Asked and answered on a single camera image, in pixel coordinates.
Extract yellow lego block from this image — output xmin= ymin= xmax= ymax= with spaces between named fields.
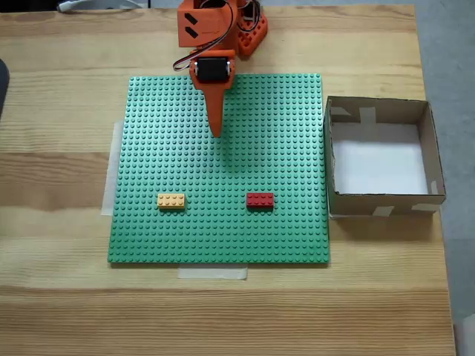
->
xmin=157 ymin=193 xmax=187 ymax=211

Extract green lego baseplate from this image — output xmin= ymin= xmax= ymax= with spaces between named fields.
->
xmin=107 ymin=73 xmax=330 ymax=268

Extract red lego block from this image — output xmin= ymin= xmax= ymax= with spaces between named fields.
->
xmin=246 ymin=192 xmax=276 ymax=211

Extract brown cardboard box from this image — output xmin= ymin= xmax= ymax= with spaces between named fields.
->
xmin=323 ymin=95 xmax=447 ymax=220

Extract white paper box lining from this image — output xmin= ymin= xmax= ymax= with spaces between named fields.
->
xmin=329 ymin=122 xmax=430 ymax=196

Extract long masking tape strip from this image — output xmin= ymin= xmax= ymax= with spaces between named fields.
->
xmin=100 ymin=119 xmax=125 ymax=217

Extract black rounded object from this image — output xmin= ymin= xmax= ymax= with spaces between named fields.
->
xmin=0 ymin=58 xmax=10 ymax=122

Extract servo cable on arm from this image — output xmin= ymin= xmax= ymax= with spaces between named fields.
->
xmin=172 ymin=0 xmax=238 ymax=73

